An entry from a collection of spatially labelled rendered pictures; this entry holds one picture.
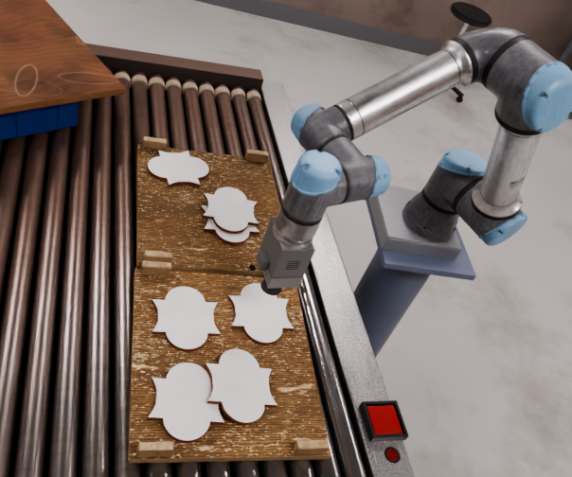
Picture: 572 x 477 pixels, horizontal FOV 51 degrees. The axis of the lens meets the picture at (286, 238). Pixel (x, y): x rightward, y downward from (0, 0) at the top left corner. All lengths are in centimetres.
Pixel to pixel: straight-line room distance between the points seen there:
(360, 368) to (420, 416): 122
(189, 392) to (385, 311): 88
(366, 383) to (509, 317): 188
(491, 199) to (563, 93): 35
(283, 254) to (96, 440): 44
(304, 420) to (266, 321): 22
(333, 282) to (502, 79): 57
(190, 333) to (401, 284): 76
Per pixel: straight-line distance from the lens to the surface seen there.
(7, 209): 142
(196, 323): 120
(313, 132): 112
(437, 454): 244
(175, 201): 145
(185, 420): 109
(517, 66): 122
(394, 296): 180
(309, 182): 97
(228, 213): 142
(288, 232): 104
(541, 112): 120
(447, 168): 157
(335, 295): 139
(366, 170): 105
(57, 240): 136
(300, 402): 117
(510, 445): 264
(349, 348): 131
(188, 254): 133
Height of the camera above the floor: 190
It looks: 42 degrees down
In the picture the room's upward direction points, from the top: 21 degrees clockwise
